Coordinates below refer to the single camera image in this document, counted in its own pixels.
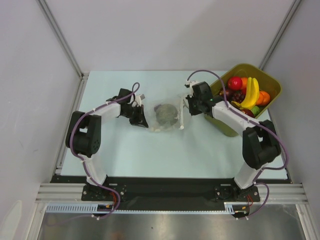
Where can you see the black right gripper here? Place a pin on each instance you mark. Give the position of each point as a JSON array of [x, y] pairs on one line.
[[192, 106]]

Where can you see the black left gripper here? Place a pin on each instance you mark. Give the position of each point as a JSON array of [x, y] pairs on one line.
[[136, 116]]

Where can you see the clear zip top bag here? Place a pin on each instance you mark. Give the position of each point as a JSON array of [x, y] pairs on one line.
[[184, 117]]

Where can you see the green netted fake melon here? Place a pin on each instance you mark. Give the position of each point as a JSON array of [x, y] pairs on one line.
[[167, 114]]

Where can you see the dark red fake apple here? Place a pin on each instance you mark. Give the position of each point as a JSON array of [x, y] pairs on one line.
[[248, 112]]

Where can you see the yellow fake banana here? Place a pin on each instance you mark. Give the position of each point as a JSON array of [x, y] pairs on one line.
[[252, 93]]

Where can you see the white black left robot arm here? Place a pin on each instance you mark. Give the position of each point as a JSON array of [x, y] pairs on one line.
[[84, 134]]

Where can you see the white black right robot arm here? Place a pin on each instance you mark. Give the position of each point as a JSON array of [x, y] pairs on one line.
[[259, 144]]

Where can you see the purple fake grape bunch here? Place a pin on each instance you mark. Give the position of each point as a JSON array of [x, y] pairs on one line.
[[231, 95]]

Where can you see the red fake apple in bin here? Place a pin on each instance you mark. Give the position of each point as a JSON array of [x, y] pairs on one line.
[[235, 83]]

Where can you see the orange fake orange rear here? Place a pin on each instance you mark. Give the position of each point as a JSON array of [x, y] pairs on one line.
[[244, 82]]

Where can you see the green fake lime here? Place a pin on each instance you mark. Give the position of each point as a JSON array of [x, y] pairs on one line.
[[255, 110]]

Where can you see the orange fake tangerine front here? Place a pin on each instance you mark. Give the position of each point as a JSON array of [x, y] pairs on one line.
[[261, 98]]

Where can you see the orange fake tangerine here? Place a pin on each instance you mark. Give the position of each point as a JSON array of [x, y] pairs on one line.
[[266, 98], [261, 98]]

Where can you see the orange fake tangerine right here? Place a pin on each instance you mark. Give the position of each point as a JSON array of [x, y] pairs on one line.
[[266, 98]]

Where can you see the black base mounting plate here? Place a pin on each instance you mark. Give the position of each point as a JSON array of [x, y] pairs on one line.
[[152, 180]]

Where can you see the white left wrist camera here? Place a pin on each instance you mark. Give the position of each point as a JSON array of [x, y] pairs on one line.
[[139, 98]]

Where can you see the right aluminium corner post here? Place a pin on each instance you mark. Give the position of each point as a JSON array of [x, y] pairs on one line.
[[292, 11]]

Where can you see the aluminium corner post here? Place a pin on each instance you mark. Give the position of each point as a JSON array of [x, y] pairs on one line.
[[292, 11], [54, 25]]

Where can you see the white slotted cable duct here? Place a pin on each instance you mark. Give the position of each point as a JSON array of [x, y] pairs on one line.
[[105, 208]]

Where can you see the aluminium front frame rail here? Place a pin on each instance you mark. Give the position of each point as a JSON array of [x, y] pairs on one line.
[[76, 192]]

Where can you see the left aluminium corner post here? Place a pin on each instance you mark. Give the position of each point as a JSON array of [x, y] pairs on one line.
[[54, 25]]

